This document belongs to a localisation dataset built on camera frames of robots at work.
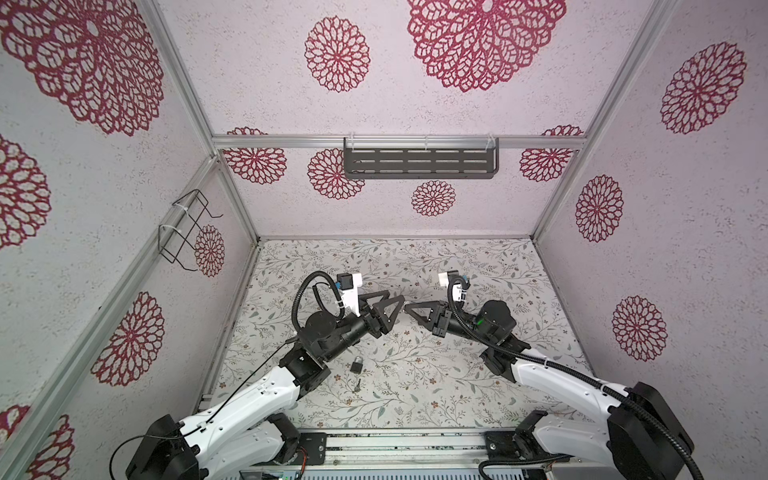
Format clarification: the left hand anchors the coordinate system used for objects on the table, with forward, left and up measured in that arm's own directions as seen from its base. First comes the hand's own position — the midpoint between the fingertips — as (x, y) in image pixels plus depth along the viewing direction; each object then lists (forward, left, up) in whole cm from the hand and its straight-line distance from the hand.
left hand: (395, 299), depth 68 cm
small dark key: (-11, +10, -29) cm, 32 cm away
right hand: (-2, -3, 0) cm, 3 cm away
